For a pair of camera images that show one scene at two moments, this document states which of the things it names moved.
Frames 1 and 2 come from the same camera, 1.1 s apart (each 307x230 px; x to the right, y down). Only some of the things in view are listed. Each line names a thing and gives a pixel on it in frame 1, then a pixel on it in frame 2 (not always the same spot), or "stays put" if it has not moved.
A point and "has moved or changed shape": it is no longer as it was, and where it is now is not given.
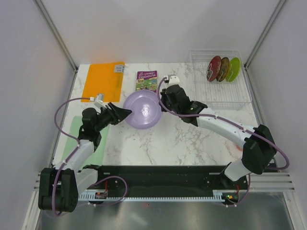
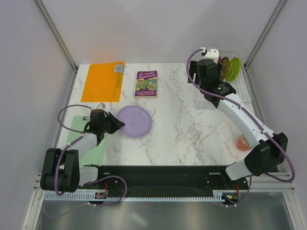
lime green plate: [233, 69] stays put
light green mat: [97, 158] stays put
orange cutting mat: [105, 78] stays put
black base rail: [166, 179] stays put
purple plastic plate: [146, 111] has moved or changed shape
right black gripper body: [166, 103] to [193, 67]
